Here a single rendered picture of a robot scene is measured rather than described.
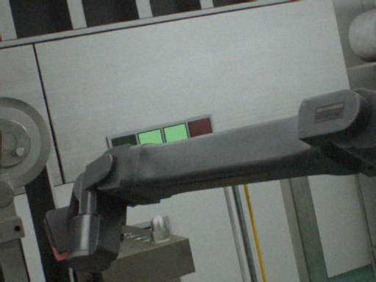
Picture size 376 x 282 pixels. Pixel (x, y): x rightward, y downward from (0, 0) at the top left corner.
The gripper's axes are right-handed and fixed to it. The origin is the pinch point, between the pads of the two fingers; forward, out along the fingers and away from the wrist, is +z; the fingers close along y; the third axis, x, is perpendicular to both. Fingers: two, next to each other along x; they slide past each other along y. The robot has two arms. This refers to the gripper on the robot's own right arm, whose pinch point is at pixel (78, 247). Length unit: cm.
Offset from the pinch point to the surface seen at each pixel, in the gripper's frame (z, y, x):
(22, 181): 1.1, -4.6, 13.9
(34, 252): 258, 40, 101
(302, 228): 60, 72, 10
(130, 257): 6.1, 8.9, -1.8
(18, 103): -5.1, -2.3, 24.5
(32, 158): -0.9, -2.2, 16.6
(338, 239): 279, 219, 63
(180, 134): 29, 37, 30
